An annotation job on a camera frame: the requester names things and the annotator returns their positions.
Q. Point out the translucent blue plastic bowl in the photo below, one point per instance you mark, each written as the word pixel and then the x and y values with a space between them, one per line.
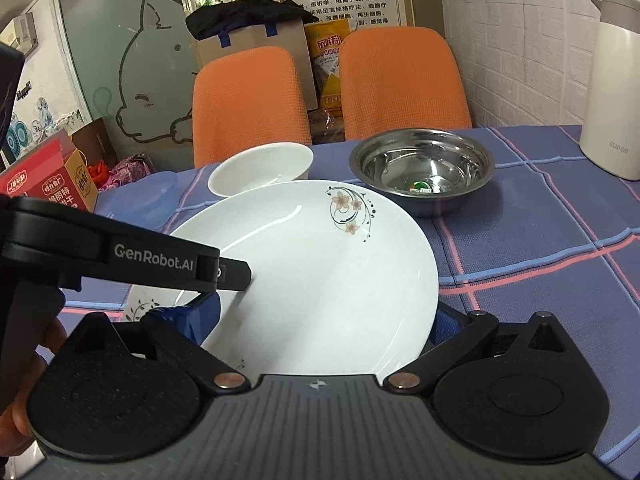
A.
pixel 140 200

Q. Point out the white wall air conditioner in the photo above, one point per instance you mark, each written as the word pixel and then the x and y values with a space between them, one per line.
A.
pixel 22 32

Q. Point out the cream thermos jug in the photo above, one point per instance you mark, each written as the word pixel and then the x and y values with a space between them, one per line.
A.
pixel 612 90

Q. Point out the brown cardboard box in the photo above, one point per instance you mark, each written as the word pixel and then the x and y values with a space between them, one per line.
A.
pixel 97 145

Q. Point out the blue plaid tablecloth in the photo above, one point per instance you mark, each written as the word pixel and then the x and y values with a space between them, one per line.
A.
pixel 525 260

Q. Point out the pink floral cloth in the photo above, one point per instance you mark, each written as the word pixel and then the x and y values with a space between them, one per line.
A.
pixel 127 170

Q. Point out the large white floral plate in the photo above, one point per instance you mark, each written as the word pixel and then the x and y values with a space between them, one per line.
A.
pixel 320 280

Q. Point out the stainless steel bowl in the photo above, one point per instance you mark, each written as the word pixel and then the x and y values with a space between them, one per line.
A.
pixel 425 170

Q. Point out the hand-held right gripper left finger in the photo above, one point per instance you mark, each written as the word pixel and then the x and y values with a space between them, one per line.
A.
pixel 199 316

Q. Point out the red snack box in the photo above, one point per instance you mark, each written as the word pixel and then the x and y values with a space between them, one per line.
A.
pixel 35 170

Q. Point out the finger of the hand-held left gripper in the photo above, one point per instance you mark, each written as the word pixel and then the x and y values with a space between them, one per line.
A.
pixel 235 275

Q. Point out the person's left hand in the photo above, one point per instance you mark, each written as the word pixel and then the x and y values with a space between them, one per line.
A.
pixel 51 332

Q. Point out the yellow plastic bag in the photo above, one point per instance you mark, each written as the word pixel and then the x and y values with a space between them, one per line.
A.
pixel 327 60

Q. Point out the black cloth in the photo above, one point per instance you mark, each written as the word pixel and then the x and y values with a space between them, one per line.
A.
pixel 245 15

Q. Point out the orange chair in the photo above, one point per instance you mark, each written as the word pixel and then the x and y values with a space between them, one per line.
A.
pixel 405 85
pixel 250 105

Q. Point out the green sticker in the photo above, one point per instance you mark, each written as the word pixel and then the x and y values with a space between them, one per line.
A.
pixel 419 188

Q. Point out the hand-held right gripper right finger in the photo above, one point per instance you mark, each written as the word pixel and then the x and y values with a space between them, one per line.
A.
pixel 440 326

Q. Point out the white plate with leaf print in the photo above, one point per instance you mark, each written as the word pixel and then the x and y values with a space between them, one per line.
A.
pixel 138 305

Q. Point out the white ceramic bowl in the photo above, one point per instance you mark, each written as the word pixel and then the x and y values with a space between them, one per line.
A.
pixel 260 167

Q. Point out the glass panel with cat drawing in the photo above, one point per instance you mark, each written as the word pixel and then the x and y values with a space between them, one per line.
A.
pixel 130 60

